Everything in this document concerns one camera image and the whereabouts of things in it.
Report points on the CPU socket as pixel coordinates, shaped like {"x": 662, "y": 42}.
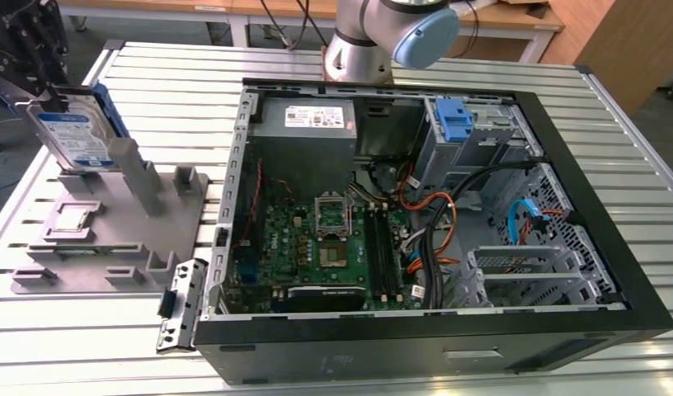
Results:
{"x": 335, "y": 255}

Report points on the black graphics card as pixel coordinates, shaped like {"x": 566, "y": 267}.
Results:
{"x": 326, "y": 299}

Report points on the brown wooden cabinet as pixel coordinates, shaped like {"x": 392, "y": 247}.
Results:
{"x": 644, "y": 49}

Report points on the grey power supply unit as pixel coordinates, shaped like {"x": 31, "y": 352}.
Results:
{"x": 303, "y": 152}

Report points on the grey parts rack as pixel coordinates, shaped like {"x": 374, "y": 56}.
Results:
{"x": 134, "y": 239}

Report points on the blue drive cage latch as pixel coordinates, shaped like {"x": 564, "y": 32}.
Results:
{"x": 455, "y": 119}

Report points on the wooden desk white frame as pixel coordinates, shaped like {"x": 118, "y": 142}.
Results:
{"x": 150, "y": 6}
{"x": 512, "y": 16}

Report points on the metal disk bay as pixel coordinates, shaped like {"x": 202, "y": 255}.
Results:
{"x": 527, "y": 275}

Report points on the hard disk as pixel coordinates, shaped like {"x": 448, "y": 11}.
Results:
{"x": 72, "y": 136}

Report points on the black PC case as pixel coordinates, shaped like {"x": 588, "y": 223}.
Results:
{"x": 370, "y": 354}

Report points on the grey expansion card bracket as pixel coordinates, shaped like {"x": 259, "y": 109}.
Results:
{"x": 190, "y": 297}

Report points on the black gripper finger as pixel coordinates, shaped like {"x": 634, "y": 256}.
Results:
{"x": 55, "y": 99}

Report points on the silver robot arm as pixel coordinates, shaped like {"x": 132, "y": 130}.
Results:
{"x": 354, "y": 53}

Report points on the green RAM stick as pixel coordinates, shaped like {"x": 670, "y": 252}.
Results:
{"x": 83, "y": 249}

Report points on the silver CPU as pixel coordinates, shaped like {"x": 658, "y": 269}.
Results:
{"x": 72, "y": 219}

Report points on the grey optical drive cage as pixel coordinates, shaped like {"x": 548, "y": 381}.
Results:
{"x": 480, "y": 144}

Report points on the black RAM slot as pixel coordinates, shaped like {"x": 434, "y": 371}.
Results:
{"x": 374, "y": 255}
{"x": 391, "y": 255}

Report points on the green motherboard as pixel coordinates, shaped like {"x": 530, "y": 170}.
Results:
{"x": 342, "y": 274}

